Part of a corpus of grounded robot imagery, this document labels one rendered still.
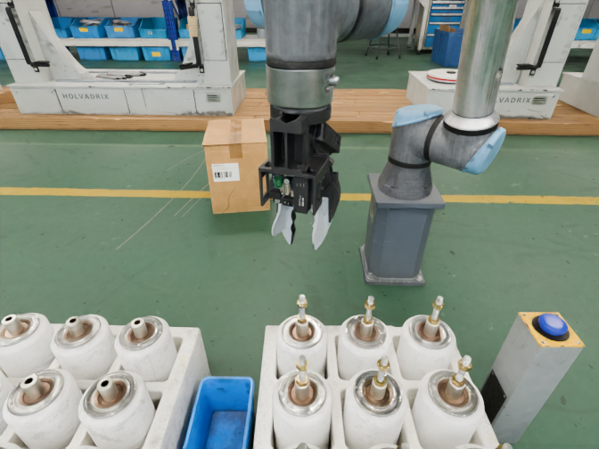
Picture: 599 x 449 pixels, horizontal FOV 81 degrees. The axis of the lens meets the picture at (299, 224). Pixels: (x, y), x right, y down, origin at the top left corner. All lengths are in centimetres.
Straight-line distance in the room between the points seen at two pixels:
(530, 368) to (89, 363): 77
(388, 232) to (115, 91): 210
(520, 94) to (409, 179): 179
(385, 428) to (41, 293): 108
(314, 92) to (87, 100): 249
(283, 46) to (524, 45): 251
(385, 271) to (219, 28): 181
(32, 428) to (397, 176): 90
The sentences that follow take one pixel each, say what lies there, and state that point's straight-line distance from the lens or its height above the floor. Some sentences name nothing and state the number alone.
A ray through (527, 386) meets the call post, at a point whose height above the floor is 21.
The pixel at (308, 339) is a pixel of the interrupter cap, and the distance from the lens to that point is 67.
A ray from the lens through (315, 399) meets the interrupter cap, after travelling 60.
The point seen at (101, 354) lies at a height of 22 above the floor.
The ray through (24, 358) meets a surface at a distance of 85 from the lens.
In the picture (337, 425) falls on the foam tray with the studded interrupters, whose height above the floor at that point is 18.
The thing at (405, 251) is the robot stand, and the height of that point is 13.
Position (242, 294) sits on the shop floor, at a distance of 112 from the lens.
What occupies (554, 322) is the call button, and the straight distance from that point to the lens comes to 72.
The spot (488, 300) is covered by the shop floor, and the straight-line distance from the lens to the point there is 122.
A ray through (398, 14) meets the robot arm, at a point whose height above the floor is 75.
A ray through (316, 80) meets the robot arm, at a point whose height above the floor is 70.
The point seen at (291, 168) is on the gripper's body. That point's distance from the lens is 40.
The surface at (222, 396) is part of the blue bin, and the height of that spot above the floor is 6.
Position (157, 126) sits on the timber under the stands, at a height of 3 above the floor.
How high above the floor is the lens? 78
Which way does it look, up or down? 34 degrees down
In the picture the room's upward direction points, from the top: straight up
